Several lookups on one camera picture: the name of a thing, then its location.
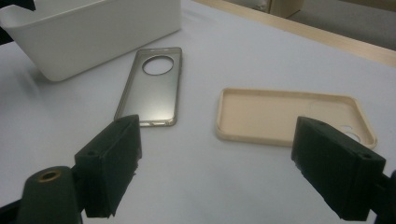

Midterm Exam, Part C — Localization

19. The beige phone case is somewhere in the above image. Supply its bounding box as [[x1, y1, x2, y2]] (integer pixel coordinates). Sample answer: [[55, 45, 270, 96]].
[[215, 87, 379, 150]]

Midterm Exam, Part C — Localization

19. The white table sheet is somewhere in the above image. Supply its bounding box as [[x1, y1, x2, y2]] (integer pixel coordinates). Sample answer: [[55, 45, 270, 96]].
[[0, 0, 396, 224]]

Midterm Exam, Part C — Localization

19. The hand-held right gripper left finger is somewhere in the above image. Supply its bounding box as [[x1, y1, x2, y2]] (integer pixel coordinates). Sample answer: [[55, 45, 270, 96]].
[[74, 114, 143, 218]]

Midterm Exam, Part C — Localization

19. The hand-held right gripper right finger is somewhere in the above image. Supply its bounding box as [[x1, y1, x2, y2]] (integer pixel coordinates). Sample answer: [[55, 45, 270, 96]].
[[290, 116, 387, 222]]

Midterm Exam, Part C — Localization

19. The white plastic bin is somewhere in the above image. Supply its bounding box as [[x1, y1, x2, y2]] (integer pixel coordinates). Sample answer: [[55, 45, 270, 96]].
[[0, 0, 183, 83]]

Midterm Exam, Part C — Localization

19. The wooden shelf unit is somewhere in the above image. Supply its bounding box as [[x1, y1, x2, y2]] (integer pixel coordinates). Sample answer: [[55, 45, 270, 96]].
[[268, 0, 304, 19]]

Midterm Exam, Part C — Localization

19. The grey translucent phone case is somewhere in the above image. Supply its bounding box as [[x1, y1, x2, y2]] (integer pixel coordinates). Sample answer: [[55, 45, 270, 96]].
[[113, 47, 183, 128]]

